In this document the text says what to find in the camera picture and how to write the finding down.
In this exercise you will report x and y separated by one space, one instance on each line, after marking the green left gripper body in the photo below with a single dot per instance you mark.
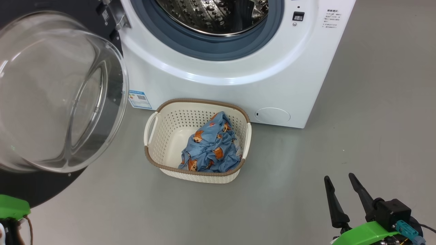
12 206

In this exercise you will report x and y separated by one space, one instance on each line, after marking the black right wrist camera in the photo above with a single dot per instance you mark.
391 212

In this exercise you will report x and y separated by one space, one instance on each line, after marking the blue energy label sticker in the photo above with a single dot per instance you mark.
140 99

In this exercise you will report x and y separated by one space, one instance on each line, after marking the small printed text label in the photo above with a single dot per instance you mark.
331 18

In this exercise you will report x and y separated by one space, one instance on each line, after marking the black-rimmed glass washer door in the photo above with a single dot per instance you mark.
41 95

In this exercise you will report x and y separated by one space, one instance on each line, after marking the metal door hinge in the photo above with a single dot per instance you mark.
119 17

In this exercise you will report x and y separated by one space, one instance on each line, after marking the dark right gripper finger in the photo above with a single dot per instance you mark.
335 207
362 195

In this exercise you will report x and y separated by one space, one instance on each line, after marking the round white filter cover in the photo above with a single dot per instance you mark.
272 116

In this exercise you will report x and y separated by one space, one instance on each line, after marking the cream perforated laundry basket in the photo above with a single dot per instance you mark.
163 143

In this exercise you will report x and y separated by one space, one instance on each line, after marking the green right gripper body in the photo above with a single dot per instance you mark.
364 234

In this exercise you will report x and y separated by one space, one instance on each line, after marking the teal right camera connector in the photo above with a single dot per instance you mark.
407 229

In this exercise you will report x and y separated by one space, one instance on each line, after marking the white front-load washing machine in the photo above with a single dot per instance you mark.
221 88

